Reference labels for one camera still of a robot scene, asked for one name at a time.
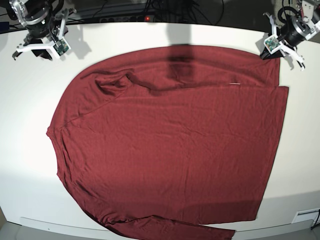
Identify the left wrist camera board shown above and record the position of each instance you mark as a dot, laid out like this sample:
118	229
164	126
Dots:
272	44

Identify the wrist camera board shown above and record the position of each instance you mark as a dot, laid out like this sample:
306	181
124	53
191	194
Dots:
272	44
61	47

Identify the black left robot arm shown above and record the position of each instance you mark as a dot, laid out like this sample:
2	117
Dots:
308	10

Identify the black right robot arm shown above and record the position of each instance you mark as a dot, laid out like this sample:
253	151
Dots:
31	6

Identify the dark red long-sleeve shirt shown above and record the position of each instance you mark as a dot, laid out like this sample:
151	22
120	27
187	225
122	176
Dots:
163	143

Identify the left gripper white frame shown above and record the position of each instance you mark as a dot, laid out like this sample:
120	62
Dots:
290	35

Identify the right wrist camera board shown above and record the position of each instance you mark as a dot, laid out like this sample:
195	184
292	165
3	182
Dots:
61	47

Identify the black power strip red switch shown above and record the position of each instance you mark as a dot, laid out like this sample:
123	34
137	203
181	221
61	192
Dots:
131	18

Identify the white label plate on table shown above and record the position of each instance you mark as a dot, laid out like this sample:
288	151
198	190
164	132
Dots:
305	215

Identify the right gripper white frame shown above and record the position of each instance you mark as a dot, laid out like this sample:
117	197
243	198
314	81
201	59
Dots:
44	29

